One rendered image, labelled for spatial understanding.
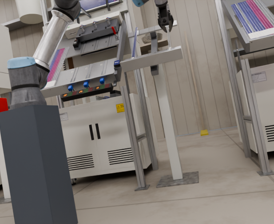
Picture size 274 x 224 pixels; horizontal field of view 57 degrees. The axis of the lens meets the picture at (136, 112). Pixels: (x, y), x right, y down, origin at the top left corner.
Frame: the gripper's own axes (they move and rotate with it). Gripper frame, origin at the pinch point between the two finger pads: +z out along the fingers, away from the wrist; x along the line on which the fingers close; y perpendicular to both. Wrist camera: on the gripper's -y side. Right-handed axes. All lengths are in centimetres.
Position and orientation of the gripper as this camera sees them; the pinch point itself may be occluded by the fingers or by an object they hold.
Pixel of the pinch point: (168, 31)
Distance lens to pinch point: 166.5
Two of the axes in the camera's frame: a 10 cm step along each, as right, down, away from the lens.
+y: -0.3, -8.3, 5.6
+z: 2.9, 5.3, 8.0
